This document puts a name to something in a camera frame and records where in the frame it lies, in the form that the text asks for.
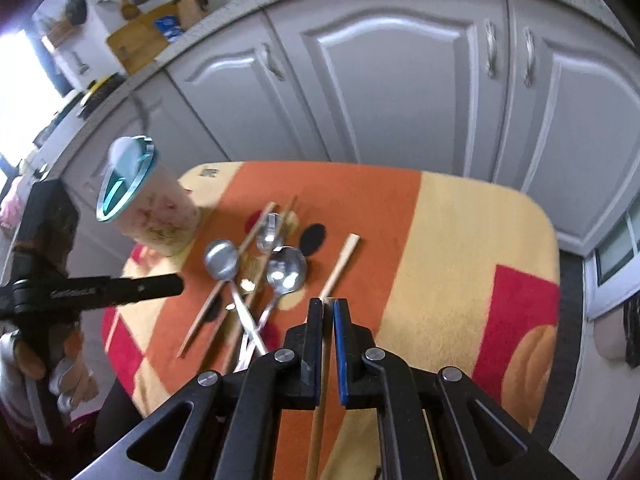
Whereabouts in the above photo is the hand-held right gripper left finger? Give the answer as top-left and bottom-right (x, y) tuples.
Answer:
(70, 298), (324, 480)

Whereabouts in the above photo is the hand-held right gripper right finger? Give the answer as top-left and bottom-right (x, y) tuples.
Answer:
(334, 298), (576, 480)

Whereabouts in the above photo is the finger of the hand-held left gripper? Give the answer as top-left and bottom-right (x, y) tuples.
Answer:
(65, 273), (185, 307)

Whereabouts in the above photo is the floral cup with teal rim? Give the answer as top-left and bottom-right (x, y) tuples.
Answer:
(96, 135), (202, 256)

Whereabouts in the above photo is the pale wooden chopstick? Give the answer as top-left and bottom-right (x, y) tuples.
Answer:
(306, 233), (361, 480)

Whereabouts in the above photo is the small metal spoon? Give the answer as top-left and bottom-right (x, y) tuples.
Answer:
(235, 212), (285, 311)

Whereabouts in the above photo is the person's left hand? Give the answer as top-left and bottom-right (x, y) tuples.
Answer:
(14, 329), (100, 412)

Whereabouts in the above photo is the pink cloth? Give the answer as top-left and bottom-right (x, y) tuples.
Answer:
(0, 192), (26, 233)

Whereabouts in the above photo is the kitchen window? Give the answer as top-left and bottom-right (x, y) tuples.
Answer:
(0, 27), (68, 176)

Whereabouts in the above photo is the orange yellow red printed blanket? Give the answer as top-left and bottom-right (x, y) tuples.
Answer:
(102, 160), (561, 480)

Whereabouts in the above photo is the yellow and black tray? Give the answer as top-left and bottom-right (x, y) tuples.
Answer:
(77, 72), (126, 121)

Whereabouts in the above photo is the wooden chopstick holder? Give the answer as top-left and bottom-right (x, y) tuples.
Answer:
(42, 17), (76, 48)

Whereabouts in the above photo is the wooden cutting board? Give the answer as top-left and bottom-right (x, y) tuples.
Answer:
(106, 2), (181, 76)

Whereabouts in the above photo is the black hanging pan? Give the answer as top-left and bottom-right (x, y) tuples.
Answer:
(65, 0), (89, 26)

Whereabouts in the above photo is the blue packet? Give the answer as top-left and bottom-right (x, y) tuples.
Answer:
(152, 15), (183, 43)

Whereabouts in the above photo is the white trash bin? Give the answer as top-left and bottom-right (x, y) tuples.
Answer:
(590, 315), (633, 361)

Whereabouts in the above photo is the wooden knife block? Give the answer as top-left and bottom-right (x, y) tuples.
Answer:
(175, 0), (211, 31)

